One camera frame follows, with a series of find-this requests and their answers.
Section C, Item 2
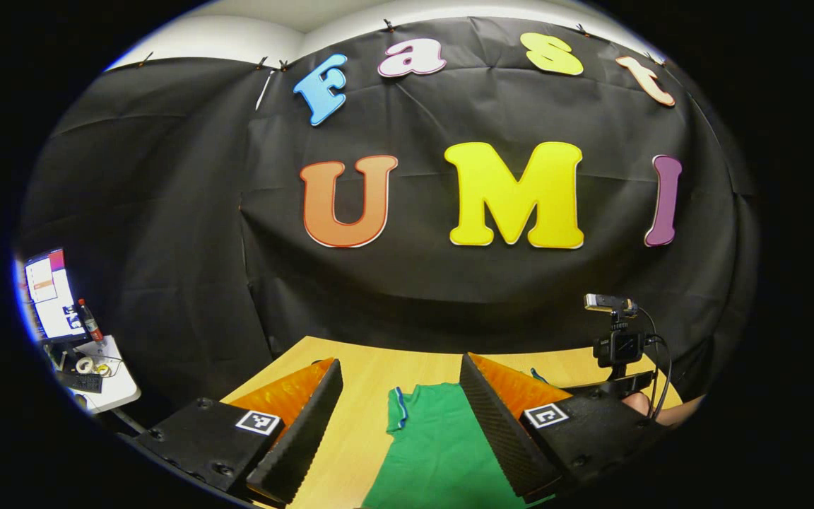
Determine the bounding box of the white side table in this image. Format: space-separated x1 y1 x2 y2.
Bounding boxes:
61 336 143 414

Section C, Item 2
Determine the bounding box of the green T-shirt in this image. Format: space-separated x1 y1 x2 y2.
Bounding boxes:
361 368 556 509

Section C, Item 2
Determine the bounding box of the computer monitor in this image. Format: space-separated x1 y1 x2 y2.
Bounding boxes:
23 247 90 346

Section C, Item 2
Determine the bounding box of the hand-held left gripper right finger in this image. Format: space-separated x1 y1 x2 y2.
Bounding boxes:
459 351 669 504

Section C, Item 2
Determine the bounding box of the black cable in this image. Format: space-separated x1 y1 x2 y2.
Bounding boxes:
633 305 673 419

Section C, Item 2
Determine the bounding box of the black keyboard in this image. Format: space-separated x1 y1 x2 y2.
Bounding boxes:
54 371 104 394

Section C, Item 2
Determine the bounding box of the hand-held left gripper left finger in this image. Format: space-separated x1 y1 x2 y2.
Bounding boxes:
131 357 344 505

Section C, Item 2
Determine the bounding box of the red bottle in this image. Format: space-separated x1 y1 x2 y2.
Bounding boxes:
78 298 105 344

